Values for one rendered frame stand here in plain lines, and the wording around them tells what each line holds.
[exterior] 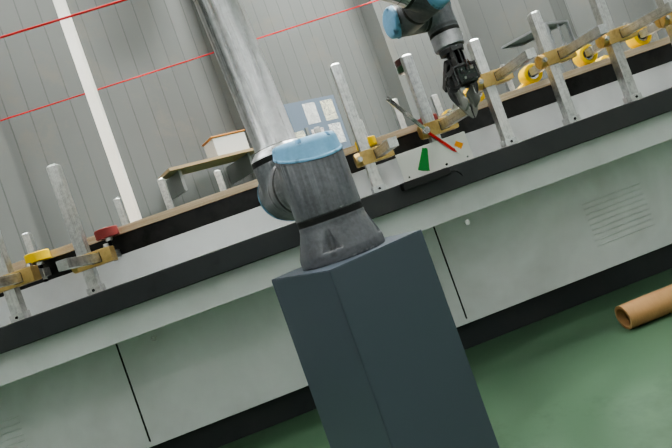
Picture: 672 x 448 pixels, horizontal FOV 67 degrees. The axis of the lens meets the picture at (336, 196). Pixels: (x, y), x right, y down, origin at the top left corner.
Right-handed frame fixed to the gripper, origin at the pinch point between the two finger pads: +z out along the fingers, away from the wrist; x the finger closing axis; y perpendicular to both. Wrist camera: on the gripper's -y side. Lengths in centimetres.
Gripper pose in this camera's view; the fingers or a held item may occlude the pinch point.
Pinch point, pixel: (472, 114)
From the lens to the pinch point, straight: 158.6
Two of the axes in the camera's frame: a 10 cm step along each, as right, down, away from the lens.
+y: 0.6, -0.8, -9.9
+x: 9.4, -3.3, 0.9
